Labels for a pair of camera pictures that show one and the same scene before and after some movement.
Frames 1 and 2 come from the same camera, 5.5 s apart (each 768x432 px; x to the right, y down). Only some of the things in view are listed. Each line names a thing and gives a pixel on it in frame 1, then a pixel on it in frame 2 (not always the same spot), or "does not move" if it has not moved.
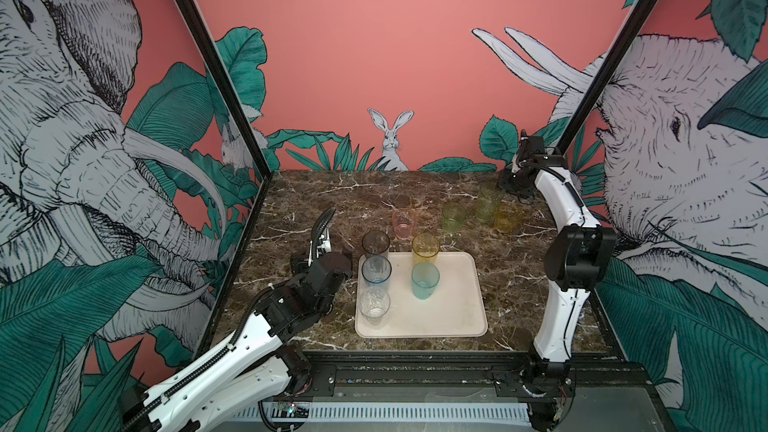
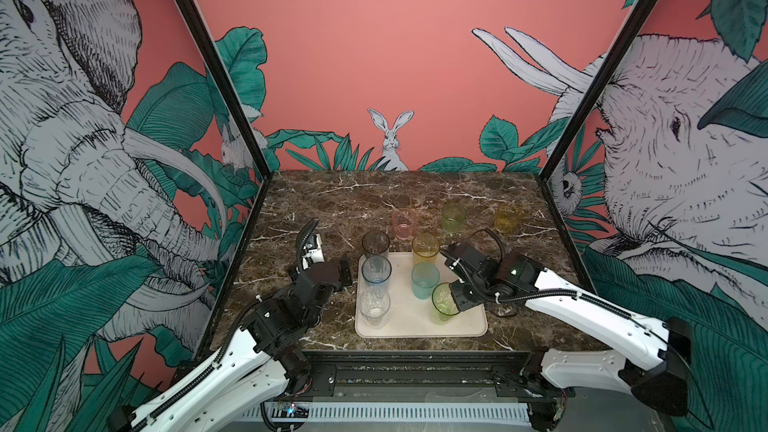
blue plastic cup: (376, 269) does not move
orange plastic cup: (425, 249) does not move
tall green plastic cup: (488, 201) -> (444, 304)
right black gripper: (505, 181) -> (456, 292)
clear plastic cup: (374, 303) does not move
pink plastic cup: (405, 222) does not move
